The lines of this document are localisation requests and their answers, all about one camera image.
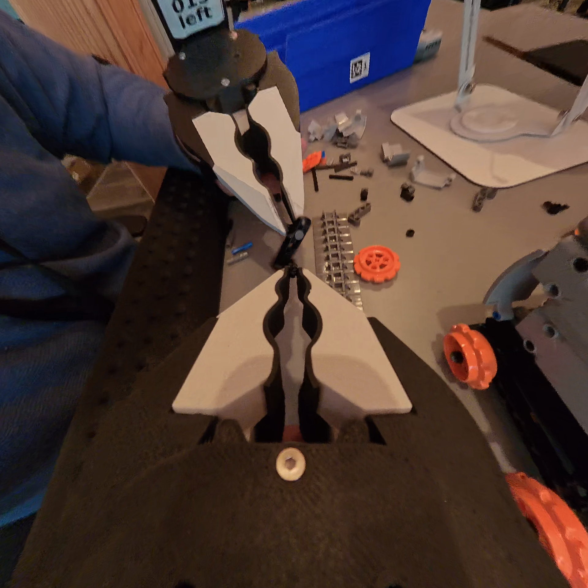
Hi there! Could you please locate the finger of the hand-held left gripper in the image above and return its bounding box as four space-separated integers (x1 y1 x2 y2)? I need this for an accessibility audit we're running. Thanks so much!
248 88 308 227
191 111 294 238

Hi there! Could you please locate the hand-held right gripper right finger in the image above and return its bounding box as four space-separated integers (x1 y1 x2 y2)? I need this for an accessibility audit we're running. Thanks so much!
296 267 413 442

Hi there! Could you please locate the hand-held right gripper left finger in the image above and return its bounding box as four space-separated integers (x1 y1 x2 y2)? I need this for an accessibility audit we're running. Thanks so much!
172 267 296 442

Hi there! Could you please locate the blue plastic bin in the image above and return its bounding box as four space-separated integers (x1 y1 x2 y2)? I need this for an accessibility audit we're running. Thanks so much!
235 0 432 113

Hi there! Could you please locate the black holed connector piece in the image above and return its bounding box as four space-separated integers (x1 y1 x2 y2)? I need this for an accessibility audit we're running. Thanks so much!
279 216 311 270

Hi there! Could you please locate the person's left forearm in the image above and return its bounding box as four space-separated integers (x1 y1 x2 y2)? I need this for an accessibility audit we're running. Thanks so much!
0 9 198 175

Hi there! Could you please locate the black axle rod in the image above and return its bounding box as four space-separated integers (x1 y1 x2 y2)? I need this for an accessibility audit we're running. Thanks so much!
311 156 359 189

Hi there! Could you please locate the black dimpled mat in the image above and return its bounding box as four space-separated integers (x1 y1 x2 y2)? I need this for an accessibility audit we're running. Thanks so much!
9 166 230 588

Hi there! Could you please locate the orange gear wheel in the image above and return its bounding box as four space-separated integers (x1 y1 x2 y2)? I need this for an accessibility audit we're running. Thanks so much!
354 245 401 284

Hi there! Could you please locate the grey curved panel piece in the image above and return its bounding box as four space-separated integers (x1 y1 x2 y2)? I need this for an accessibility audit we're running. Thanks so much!
410 156 455 189

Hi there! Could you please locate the small grey device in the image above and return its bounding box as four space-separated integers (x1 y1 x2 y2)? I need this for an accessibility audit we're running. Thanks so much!
416 28 443 63

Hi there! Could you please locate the grey toy robot vehicle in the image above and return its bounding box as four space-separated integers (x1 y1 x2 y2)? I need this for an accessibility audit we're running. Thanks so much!
444 216 588 588

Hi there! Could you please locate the white book stand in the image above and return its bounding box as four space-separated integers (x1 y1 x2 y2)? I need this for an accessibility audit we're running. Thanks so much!
391 0 588 189

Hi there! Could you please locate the grey track chain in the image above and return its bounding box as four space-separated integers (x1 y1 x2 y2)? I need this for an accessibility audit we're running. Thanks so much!
315 210 365 311

